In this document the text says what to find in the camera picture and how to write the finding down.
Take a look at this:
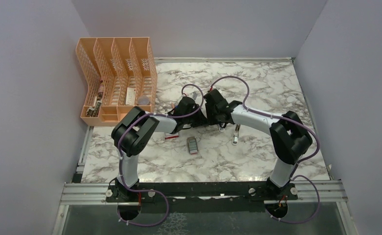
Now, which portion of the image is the red staple box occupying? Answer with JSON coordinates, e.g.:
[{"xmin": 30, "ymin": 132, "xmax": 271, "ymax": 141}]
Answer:
[{"xmin": 164, "ymin": 133, "xmax": 179, "ymax": 140}]

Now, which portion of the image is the grey staple tray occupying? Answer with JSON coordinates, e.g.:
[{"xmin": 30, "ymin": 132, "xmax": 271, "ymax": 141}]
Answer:
[{"xmin": 187, "ymin": 137, "xmax": 199, "ymax": 155}]

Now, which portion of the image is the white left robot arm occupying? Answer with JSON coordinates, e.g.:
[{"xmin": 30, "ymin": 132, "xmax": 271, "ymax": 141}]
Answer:
[{"xmin": 111, "ymin": 96, "xmax": 208, "ymax": 201}]

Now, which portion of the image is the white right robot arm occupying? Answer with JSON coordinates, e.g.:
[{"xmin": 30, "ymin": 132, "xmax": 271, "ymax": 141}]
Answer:
[{"xmin": 204, "ymin": 89, "xmax": 313, "ymax": 199}]

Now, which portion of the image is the small white stapler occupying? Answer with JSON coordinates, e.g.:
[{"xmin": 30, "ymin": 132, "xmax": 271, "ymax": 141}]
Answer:
[{"xmin": 232, "ymin": 124, "xmax": 241, "ymax": 145}]

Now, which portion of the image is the clear tape roll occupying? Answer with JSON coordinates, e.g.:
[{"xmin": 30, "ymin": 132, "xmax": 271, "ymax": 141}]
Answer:
[{"xmin": 137, "ymin": 95, "xmax": 151, "ymax": 106}]

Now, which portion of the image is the white card in organizer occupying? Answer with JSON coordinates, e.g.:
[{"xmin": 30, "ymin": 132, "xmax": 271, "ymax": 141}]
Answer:
[{"xmin": 125, "ymin": 87, "xmax": 136, "ymax": 106}]

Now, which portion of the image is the orange plastic file organizer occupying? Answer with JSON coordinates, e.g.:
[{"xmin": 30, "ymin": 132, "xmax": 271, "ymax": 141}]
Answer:
[{"xmin": 75, "ymin": 37, "xmax": 157, "ymax": 126}]

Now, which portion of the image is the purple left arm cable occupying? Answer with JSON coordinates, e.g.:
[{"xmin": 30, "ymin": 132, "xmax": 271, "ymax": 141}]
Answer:
[{"xmin": 116, "ymin": 84, "xmax": 205, "ymax": 228}]

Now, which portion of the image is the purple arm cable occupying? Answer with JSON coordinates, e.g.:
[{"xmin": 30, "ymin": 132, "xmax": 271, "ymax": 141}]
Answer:
[
  {"xmin": 116, "ymin": 84, "xmax": 205, "ymax": 228},
  {"xmin": 209, "ymin": 75, "xmax": 321, "ymax": 225}
]

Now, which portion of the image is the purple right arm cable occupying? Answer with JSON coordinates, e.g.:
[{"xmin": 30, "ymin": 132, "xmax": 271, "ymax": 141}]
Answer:
[{"xmin": 209, "ymin": 75, "xmax": 321, "ymax": 225}]

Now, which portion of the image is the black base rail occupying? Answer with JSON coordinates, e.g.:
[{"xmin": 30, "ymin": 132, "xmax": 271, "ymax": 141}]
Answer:
[{"xmin": 71, "ymin": 173, "xmax": 298, "ymax": 215}]

